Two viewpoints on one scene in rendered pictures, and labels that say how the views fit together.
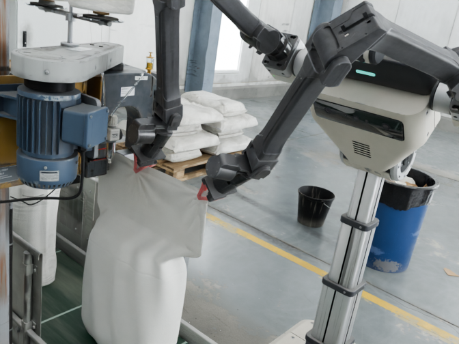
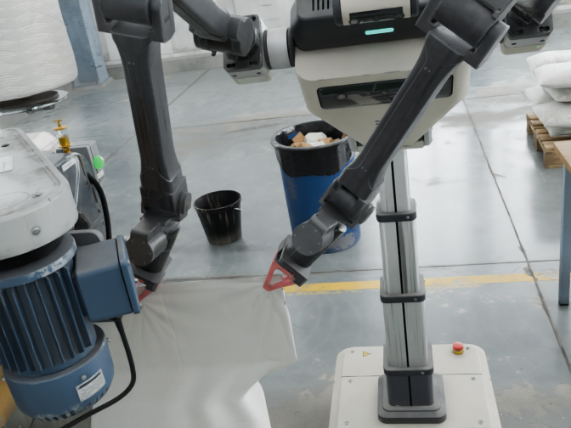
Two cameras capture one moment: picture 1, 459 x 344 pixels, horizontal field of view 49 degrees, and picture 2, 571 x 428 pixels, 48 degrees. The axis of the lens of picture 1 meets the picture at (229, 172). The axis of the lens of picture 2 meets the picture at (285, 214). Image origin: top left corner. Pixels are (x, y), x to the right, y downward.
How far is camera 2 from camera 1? 59 cm
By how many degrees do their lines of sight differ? 24
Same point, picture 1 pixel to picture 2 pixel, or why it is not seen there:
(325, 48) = (472, 19)
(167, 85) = (165, 159)
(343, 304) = (419, 312)
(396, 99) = not seen: hidden behind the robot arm
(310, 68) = (446, 53)
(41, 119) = (46, 309)
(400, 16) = not seen: outside the picture
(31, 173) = (63, 398)
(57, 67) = (48, 214)
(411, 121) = (463, 68)
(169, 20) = (153, 60)
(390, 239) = not seen: hidden behind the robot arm
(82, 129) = (122, 288)
